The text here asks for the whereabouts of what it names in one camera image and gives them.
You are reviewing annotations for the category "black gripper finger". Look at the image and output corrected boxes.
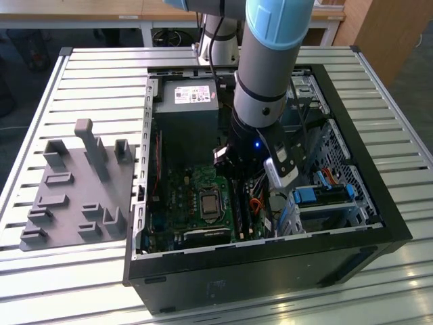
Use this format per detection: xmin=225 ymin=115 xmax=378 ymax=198
xmin=212 ymin=145 xmax=237 ymax=182

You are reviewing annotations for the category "CPU in silver socket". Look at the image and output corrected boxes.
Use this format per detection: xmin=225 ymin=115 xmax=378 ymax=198
xmin=198 ymin=187 xmax=221 ymax=223

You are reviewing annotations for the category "grey power supply unit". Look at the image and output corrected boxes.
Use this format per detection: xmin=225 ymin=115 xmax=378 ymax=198
xmin=154 ymin=81 xmax=221 ymax=164

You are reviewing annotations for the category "green motherboard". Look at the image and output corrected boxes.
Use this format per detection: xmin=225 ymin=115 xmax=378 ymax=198
xmin=145 ymin=162 xmax=268 ymax=253

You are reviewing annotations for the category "black graphics card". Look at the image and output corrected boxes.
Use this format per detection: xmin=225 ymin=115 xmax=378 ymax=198
xmin=183 ymin=228 xmax=236 ymax=246

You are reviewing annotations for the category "blue disk carrier with disk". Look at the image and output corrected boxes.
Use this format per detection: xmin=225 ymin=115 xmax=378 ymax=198
xmin=292 ymin=185 xmax=356 ymax=207

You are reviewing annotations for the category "metal drive cage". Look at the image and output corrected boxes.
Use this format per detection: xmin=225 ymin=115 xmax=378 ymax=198
xmin=280 ymin=74 xmax=331 ymax=136

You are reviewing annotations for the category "metal disk bay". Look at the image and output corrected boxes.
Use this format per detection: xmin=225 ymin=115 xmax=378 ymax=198
xmin=275 ymin=199 xmax=378 ymax=238

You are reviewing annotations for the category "black PC case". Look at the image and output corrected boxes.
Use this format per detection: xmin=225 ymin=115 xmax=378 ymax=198
xmin=121 ymin=62 xmax=413 ymax=314

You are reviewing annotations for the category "grey parts rack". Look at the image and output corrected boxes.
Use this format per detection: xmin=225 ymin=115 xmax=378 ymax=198
xmin=20 ymin=118 xmax=141 ymax=253

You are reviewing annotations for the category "wooden cabinet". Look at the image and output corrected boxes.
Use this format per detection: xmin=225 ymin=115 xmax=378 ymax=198
xmin=333 ymin=0 xmax=433 ymax=87

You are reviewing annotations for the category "orange wire bundle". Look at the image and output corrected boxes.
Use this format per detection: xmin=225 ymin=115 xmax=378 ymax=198
xmin=250 ymin=198 xmax=269 ymax=218

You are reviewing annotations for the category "thin red wire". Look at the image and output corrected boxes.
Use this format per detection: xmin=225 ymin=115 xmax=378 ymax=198
xmin=152 ymin=130 xmax=163 ymax=201

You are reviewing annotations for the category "blue data wire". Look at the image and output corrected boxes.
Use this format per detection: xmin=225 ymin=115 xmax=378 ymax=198
xmin=317 ymin=171 xmax=332 ymax=190

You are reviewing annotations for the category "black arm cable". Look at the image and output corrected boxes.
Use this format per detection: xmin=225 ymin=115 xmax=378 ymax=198
xmin=207 ymin=15 xmax=226 ymax=84

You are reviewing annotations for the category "wooden desk white frame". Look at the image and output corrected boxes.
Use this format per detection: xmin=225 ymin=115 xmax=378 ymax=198
xmin=0 ymin=0 xmax=346 ymax=47

